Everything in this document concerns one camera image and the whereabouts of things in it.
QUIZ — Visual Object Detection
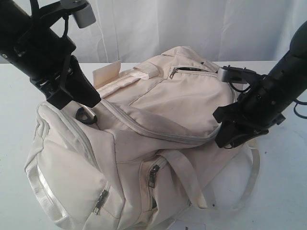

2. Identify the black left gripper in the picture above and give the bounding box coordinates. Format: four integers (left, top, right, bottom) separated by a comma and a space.
0, 28, 101, 109

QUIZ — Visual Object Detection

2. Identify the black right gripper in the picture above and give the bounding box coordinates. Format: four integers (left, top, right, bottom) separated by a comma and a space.
213, 73, 297, 148

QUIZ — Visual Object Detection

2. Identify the cream fabric duffel bag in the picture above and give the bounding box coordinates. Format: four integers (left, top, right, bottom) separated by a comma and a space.
25, 46, 260, 230

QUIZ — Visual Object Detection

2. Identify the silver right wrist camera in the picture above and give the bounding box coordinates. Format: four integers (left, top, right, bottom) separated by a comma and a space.
217, 65, 256, 84

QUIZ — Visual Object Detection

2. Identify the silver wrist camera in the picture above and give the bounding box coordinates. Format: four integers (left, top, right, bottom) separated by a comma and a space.
217, 65, 256, 84
60, 0, 96, 29

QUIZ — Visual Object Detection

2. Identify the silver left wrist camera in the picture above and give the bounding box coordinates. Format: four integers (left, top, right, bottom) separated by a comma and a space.
60, 0, 96, 29

